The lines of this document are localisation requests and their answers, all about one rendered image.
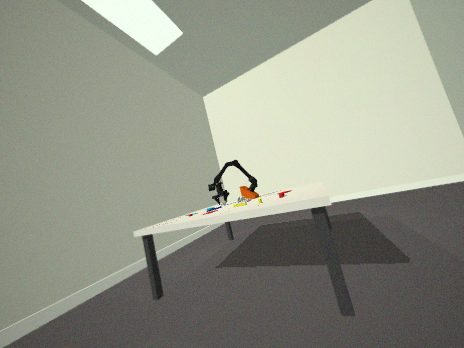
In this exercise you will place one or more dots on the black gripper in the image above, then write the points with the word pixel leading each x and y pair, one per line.
pixel 216 197

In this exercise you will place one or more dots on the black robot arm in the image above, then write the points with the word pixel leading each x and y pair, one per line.
pixel 218 177

